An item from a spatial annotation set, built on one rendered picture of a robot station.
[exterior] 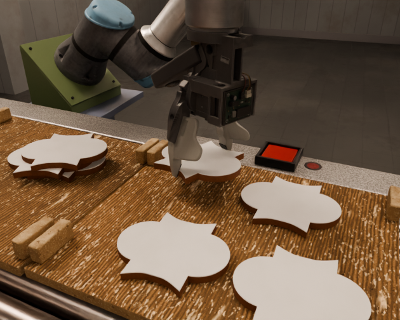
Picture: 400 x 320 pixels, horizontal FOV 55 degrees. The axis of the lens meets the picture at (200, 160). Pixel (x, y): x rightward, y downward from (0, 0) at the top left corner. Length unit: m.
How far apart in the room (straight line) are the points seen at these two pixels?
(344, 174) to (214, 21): 0.39
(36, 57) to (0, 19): 3.12
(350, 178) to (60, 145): 0.52
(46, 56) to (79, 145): 0.53
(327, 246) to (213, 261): 0.15
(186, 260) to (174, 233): 0.05
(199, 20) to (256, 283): 0.31
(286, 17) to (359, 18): 1.19
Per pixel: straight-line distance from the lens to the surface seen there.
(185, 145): 0.53
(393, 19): 7.11
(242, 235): 0.52
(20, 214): 0.61
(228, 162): 0.58
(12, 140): 0.86
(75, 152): 0.68
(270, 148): 0.77
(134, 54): 1.06
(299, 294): 0.44
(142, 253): 0.48
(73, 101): 1.12
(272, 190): 0.60
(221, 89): 0.48
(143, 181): 0.64
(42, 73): 1.16
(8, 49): 4.34
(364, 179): 0.74
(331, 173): 0.74
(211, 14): 0.49
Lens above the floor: 1.26
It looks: 28 degrees down
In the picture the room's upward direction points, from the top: straight up
